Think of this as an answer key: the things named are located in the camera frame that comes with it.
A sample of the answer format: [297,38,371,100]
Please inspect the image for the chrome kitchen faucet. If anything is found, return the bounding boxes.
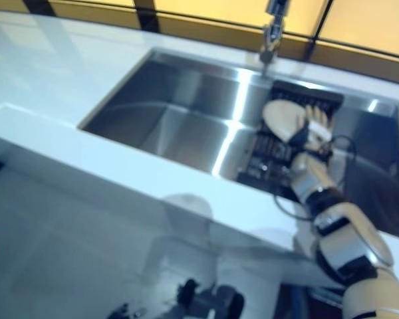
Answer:
[258,0,292,78]

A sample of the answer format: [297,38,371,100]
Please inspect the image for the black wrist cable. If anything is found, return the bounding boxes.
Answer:
[273,134,357,222]

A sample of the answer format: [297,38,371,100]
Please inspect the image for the black silver robot right hand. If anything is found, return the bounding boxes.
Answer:
[287,105,336,156]

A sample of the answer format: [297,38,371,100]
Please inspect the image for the stainless steel sink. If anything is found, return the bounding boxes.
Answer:
[77,47,399,241]

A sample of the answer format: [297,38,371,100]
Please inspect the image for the black sink dish rack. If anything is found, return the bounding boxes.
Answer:
[236,79,345,197]

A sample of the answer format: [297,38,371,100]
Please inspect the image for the cream round plate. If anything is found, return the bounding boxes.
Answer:
[262,99,309,144]

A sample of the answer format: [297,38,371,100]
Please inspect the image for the white glossy cabinet door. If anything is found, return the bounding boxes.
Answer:
[0,132,320,319]

